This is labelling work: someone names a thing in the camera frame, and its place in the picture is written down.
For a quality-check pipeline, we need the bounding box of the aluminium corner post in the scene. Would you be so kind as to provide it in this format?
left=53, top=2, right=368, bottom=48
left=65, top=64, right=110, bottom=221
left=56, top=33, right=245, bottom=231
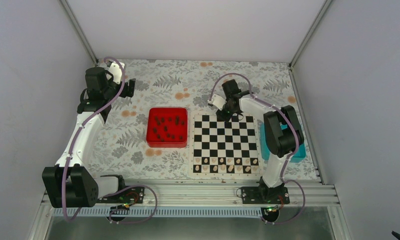
left=58, top=0, right=98, bottom=65
left=289, top=0, right=333, bottom=70

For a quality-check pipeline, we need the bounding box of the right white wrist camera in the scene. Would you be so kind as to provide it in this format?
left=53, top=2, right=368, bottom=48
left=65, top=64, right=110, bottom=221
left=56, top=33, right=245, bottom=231
left=207, top=94, right=226, bottom=111

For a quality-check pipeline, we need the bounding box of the left aluminium corner post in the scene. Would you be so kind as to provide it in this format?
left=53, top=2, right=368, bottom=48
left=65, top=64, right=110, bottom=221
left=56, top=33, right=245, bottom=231
left=58, top=0, right=98, bottom=65

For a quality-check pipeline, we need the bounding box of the red plastic tray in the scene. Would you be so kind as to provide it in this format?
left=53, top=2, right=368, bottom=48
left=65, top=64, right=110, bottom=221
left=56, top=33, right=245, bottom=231
left=146, top=107, right=188, bottom=148

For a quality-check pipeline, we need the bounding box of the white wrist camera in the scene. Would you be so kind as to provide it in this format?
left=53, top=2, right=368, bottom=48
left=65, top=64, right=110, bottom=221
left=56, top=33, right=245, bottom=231
left=207, top=94, right=226, bottom=111
left=105, top=61, right=122, bottom=85

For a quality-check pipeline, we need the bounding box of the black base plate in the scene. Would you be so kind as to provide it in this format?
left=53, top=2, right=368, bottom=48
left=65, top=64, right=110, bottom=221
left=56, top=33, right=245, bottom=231
left=241, top=186, right=290, bottom=205
left=97, top=186, right=145, bottom=205

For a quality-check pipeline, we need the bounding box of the right aluminium corner post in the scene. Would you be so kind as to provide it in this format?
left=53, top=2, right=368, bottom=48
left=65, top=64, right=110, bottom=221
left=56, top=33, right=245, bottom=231
left=289, top=0, right=333, bottom=70

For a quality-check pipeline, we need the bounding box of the black white chessboard mat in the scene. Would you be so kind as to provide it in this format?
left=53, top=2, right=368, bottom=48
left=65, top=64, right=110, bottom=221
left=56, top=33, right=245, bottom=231
left=189, top=111, right=263, bottom=179

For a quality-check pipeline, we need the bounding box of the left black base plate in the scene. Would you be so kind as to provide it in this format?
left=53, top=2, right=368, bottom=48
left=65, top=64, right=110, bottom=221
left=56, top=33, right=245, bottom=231
left=97, top=186, right=145, bottom=205

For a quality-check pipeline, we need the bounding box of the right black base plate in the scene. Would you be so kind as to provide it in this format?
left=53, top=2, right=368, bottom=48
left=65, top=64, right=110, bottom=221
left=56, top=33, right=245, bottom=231
left=241, top=186, right=290, bottom=205

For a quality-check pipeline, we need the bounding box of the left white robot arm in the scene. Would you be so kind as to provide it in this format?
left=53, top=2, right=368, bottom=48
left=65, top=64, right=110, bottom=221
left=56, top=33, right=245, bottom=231
left=42, top=63, right=136, bottom=209

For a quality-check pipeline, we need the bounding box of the floral patterned table mat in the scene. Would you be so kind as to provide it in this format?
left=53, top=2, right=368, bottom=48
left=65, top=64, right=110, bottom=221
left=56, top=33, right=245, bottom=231
left=88, top=59, right=297, bottom=181

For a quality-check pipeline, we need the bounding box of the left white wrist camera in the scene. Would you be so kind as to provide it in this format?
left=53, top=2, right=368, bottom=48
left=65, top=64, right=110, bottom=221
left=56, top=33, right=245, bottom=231
left=105, top=61, right=122, bottom=85

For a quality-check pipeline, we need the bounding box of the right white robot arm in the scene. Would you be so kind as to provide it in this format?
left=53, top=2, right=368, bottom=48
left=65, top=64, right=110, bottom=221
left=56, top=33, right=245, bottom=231
left=217, top=79, right=304, bottom=204

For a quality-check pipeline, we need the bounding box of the teal plastic tray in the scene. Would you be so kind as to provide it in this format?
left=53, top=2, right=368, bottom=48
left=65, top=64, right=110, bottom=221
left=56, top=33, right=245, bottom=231
left=259, top=123, right=307, bottom=163

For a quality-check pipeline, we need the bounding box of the aluminium front rail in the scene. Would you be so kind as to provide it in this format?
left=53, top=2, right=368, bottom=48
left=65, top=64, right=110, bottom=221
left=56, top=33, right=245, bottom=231
left=127, top=179, right=340, bottom=207

